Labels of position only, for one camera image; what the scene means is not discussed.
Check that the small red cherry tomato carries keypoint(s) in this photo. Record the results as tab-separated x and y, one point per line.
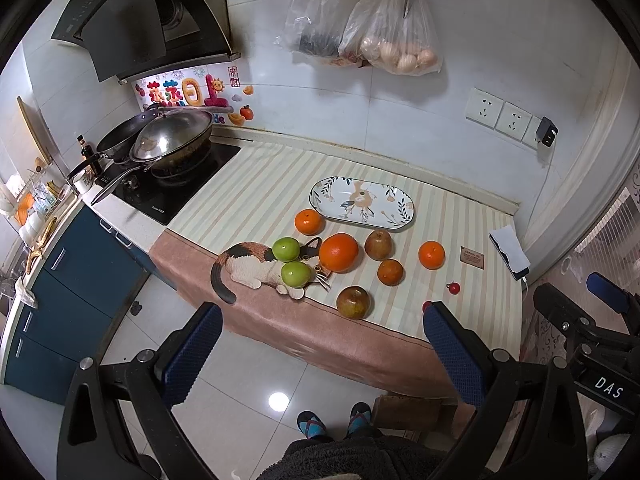
454	288

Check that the brown apple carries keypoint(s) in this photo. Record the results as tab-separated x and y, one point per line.
353	302
379	245

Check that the dark soy sauce bottle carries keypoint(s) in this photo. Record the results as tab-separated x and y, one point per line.
89	154

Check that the white wall socket right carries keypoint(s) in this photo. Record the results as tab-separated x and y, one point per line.
513	121

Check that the striped cat tablecloth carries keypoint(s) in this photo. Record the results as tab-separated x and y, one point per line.
256	197

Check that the black frying pan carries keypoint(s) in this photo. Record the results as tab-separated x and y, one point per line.
115	146

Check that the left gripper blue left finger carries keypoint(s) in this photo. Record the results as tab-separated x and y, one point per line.
186	351

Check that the plastic bag dark contents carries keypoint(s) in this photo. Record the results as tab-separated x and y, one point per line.
313	29

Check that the white wall socket left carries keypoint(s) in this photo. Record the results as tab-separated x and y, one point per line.
483	108

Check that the white paper on black device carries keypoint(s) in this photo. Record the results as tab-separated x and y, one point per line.
511	251

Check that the oval floral ceramic plate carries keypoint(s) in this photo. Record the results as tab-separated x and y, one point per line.
364	203

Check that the blue striped slipper right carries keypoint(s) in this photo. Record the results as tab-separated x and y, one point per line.
359	418

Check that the colourful wall stickers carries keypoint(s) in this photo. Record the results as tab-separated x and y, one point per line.
219	87

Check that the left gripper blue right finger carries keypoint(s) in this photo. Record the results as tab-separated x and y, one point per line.
453	345

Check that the steel wok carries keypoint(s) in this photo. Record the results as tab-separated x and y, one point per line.
173	135

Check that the large orange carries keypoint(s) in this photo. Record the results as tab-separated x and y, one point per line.
338	252

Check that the blue striped slipper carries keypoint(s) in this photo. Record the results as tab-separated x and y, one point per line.
310	425
359	418

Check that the black range hood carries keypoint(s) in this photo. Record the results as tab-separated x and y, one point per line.
127	39

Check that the plastic bag of eggs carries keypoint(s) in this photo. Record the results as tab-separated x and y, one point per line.
397	36

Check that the white wall socket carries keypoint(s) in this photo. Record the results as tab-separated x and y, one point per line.
483	108
513	121

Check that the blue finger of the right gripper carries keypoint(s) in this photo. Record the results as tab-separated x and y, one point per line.
608	292

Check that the dark small orange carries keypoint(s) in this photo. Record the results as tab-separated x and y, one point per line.
390	272

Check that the black gas stove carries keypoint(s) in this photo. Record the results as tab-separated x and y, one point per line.
161	193

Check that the small mandarin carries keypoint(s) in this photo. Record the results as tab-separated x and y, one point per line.
309	222

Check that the blue striped slipper left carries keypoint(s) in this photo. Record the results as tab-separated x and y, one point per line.
310	425

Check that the black plug adapter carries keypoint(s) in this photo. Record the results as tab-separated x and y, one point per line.
546	132

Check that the blue kitchen cabinets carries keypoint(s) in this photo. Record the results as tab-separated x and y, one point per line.
89	277

